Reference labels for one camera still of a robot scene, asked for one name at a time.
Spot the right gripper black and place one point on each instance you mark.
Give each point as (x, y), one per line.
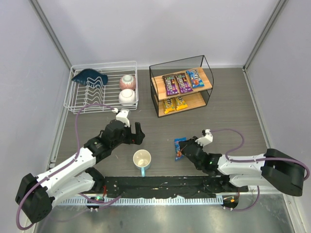
(188, 149)

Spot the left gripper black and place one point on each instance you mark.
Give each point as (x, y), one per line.
(132, 135)

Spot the twisted blue candy bag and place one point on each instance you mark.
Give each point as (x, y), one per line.
(178, 152)

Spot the yellow candy bag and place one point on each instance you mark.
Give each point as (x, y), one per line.
(180, 104)
(168, 106)

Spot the purple candy bag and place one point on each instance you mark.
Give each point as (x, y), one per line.
(170, 84)
(183, 83)

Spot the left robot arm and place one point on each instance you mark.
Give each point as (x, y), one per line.
(38, 195)

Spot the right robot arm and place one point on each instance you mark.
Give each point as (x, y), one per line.
(271, 169)

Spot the white ceramic bowl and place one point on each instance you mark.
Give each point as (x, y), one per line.
(127, 97)

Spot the pink ceramic bowl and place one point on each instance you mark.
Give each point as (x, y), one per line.
(127, 82)

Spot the dark blue plate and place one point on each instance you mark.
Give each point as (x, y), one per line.
(90, 77)

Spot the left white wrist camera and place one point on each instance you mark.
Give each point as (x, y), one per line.
(122, 116)

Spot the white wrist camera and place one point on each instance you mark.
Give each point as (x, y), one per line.
(205, 139)
(122, 116)

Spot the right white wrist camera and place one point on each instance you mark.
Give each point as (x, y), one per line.
(205, 139)

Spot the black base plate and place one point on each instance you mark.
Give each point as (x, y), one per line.
(164, 187)

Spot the white slotted cable duct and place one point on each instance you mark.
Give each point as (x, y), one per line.
(218, 200)

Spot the white wire dish rack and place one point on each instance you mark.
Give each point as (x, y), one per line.
(95, 92)

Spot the black wire wooden shelf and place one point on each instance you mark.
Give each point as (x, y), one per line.
(199, 97)

